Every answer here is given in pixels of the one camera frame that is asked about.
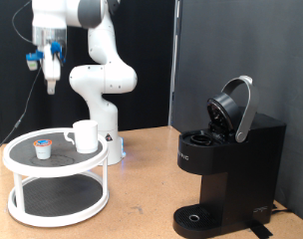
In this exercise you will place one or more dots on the black drip tray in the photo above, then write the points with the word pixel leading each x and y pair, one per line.
pixel 194 220

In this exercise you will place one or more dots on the k-cup pod blue red lid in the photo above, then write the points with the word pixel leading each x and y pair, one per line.
pixel 43 152

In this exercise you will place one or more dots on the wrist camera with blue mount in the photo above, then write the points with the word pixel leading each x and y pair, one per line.
pixel 33 60

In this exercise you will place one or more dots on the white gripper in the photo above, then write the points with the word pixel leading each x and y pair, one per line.
pixel 52 68

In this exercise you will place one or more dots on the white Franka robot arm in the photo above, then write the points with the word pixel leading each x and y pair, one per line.
pixel 101 79

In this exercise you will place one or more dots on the white ceramic mug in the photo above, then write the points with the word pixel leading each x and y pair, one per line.
pixel 86 137

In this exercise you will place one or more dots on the silver vertical frame pole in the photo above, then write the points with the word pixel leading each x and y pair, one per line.
pixel 174 66

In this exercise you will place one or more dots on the white two-tier turntable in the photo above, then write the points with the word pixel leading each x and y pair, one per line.
pixel 58 171

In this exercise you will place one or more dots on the black Keurig coffee machine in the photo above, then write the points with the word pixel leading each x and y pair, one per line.
pixel 244 172

